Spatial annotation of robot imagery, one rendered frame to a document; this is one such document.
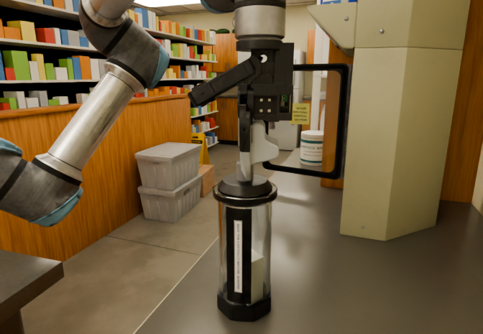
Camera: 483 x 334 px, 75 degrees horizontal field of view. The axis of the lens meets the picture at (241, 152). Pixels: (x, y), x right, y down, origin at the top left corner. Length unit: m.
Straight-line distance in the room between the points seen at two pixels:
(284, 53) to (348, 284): 0.47
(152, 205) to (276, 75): 2.75
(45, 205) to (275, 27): 0.61
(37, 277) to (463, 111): 1.24
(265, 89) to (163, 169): 2.52
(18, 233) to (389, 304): 2.24
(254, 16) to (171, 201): 2.64
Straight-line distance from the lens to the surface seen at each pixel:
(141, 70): 0.86
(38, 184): 0.82
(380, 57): 0.81
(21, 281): 0.83
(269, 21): 0.47
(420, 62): 0.86
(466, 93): 1.23
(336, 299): 0.68
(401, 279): 0.78
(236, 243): 0.53
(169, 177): 2.95
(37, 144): 2.49
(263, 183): 0.51
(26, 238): 2.57
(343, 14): 0.82
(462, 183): 1.28
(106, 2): 0.76
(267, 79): 0.49
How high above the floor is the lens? 1.35
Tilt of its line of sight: 14 degrees down
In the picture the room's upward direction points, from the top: straight up
